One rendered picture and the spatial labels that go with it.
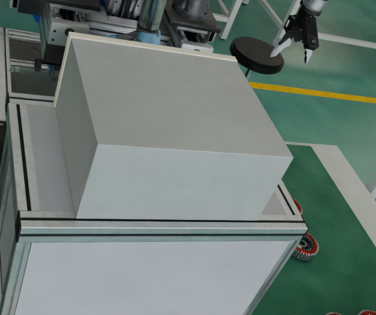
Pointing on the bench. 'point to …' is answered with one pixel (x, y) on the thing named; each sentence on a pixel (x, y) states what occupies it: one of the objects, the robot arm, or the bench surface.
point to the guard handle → (46, 62)
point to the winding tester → (163, 133)
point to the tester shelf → (55, 144)
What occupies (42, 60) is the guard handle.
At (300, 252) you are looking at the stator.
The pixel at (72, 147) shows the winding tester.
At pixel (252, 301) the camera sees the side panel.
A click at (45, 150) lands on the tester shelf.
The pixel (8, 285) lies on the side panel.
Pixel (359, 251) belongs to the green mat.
